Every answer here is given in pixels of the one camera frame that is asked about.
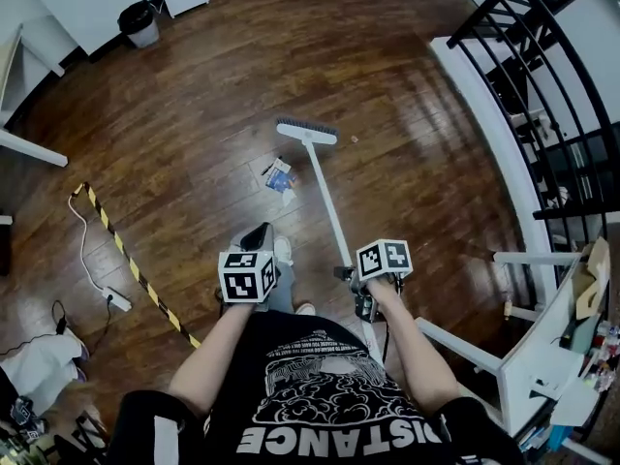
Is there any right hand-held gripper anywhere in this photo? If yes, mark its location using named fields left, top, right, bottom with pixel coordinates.
left=333, top=238, right=415, bottom=324

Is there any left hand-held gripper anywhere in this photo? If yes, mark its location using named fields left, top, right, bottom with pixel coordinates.
left=215, top=251, right=280, bottom=313

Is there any dark grey dustpan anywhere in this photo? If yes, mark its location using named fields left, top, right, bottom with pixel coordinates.
left=239, top=221, right=276, bottom=253

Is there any white broom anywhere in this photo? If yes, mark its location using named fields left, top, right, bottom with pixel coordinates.
left=274, top=116, right=387, bottom=370

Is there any blue paper packet trash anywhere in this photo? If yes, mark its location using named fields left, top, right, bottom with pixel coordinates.
left=263, top=157, right=298, bottom=194

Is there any person's left forearm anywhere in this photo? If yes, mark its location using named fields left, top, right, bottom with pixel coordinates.
left=168, top=301, right=259, bottom=417

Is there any person's right forearm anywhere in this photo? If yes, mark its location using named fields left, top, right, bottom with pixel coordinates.
left=364, top=277, right=462, bottom=407

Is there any brown wooden floor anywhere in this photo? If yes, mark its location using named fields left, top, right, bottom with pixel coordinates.
left=0, top=0, right=563, bottom=465

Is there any grey jeans leg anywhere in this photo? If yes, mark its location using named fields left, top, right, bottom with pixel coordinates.
left=266, top=258, right=297, bottom=315

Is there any yellow black hazard tape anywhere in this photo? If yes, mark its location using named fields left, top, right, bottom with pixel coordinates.
left=71, top=181, right=202, bottom=350

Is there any white power strip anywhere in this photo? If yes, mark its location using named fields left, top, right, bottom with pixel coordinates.
left=102, top=286, right=134, bottom=313

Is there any black printed t-shirt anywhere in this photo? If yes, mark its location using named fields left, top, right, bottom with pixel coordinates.
left=105, top=309, right=527, bottom=465

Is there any white cluttered table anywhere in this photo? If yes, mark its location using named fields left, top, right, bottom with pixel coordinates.
left=415, top=251, right=620, bottom=465

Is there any white curved stair ledge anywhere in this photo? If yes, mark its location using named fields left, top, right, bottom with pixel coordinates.
left=428, top=35, right=559, bottom=309

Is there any white cloth bundle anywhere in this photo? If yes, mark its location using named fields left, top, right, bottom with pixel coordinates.
left=0, top=329, right=90, bottom=419

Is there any black stair railing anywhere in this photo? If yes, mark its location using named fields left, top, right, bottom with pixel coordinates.
left=445, top=0, right=620, bottom=265

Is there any brown cardboard piece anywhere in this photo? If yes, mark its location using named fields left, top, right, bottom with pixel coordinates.
left=573, top=236, right=612, bottom=320

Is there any white desk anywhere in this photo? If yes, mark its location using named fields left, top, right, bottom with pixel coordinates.
left=0, top=23, right=70, bottom=170

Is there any white paper sheet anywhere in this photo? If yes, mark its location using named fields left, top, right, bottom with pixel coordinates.
left=548, top=379, right=601, bottom=428

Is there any grey bin with black bag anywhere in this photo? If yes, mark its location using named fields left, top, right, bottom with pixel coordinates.
left=117, top=0, right=162, bottom=50

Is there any white power cable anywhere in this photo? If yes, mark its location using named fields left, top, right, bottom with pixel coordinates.
left=67, top=193, right=111, bottom=294

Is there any black cable with adapter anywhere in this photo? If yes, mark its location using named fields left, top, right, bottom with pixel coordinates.
left=0, top=298, right=115, bottom=358

